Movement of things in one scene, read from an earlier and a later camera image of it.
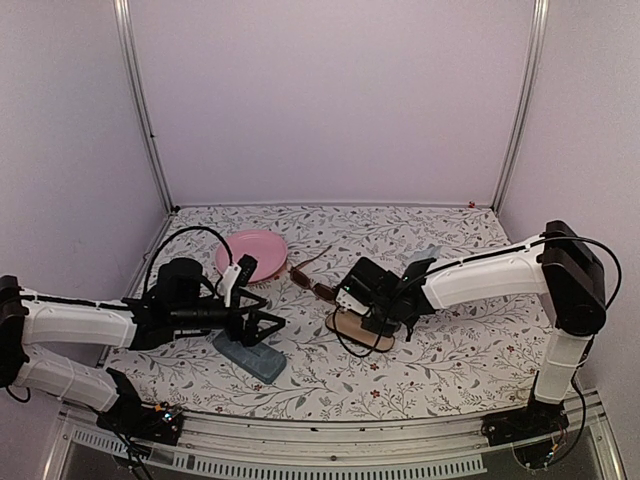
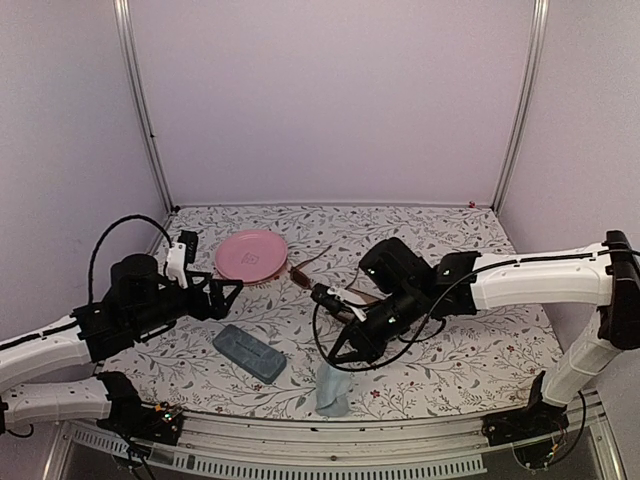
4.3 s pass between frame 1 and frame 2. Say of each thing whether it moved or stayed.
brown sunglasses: stayed
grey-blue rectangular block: stayed
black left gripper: moved
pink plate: stayed
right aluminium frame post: stayed
